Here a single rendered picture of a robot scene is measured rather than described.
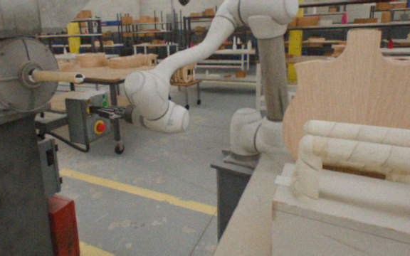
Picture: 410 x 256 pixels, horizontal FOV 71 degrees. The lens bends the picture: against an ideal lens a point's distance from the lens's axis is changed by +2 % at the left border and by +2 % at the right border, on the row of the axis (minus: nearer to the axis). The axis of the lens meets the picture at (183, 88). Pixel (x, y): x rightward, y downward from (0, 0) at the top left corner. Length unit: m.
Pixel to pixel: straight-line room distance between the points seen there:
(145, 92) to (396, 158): 0.61
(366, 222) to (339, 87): 0.39
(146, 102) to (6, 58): 0.46
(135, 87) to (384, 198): 0.62
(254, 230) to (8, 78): 0.83
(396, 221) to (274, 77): 0.78
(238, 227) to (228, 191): 0.82
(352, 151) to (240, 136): 1.00
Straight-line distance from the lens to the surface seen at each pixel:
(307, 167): 0.50
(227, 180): 1.52
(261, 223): 0.76
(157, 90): 0.88
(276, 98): 1.25
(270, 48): 1.17
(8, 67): 1.05
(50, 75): 1.00
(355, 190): 0.59
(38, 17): 0.77
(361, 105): 0.83
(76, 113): 1.27
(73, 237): 1.61
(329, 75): 0.81
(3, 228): 1.37
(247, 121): 1.41
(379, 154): 0.49
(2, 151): 1.26
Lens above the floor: 1.38
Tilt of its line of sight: 12 degrees down
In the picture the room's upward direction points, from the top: 2 degrees counter-clockwise
